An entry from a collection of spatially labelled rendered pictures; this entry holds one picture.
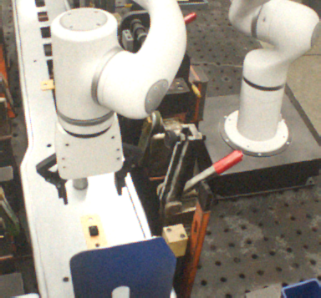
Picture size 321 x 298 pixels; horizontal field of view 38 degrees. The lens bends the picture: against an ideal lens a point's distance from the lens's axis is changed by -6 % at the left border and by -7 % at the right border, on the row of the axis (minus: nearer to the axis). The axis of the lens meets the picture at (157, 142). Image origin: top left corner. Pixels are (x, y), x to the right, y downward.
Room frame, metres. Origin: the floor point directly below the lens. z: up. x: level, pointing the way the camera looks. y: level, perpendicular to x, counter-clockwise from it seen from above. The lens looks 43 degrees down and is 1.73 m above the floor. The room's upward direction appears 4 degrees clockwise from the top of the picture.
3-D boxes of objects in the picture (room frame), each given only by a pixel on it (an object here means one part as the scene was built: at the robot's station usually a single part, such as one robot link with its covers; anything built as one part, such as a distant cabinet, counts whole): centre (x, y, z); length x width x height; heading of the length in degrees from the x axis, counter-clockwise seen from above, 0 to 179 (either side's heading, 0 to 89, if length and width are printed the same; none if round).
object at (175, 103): (0.83, -0.02, 0.91); 0.07 x 0.05 x 0.42; 110
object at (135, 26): (0.94, 0.03, 0.94); 0.18 x 0.13 x 0.49; 20
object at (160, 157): (0.76, -0.02, 0.88); 0.11 x 0.09 x 0.37; 110
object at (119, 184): (0.55, 0.05, 1.14); 0.03 x 0.03 x 0.07; 20
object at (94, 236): (0.53, 0.10, 1.01); 0.08 x 0.04 x 0.01; 20
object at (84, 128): (0.53, 0.10, 1.29); 0.09 x 0.08 x 0.03; 110
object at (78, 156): (0.53, 0.10, 1.23); 0.10 x 0.07 x 0.11; 110
